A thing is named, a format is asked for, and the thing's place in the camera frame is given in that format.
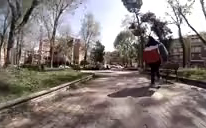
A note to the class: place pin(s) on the row of parked cars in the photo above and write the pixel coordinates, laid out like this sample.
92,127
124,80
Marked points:
107,66

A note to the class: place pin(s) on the dark green tree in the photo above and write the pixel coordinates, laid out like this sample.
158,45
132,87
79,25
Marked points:
98,53

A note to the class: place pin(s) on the grass verge with weeds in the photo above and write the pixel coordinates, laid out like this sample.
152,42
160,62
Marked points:
21,81

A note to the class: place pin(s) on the bare tree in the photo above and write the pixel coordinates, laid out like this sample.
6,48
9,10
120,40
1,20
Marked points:
204,26

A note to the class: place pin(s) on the grass strip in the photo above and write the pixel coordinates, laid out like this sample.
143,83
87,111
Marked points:
197,73

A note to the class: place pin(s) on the stone kerb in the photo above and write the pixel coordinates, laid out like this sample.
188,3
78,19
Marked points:
41,93

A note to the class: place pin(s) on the row of bare trees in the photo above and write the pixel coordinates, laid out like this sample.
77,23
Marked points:
51,36

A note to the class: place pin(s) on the red brick building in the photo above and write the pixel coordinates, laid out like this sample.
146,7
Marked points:
59,51

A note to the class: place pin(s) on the grey paved path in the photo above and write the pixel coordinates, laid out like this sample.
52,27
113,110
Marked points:
101,106

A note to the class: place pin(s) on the grey building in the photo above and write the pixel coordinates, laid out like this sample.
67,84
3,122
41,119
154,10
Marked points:
194,50

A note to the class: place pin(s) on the bench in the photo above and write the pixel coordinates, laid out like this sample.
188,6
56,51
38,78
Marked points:
170,68

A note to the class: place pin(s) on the person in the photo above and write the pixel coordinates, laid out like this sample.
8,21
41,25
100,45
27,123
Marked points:
152,55

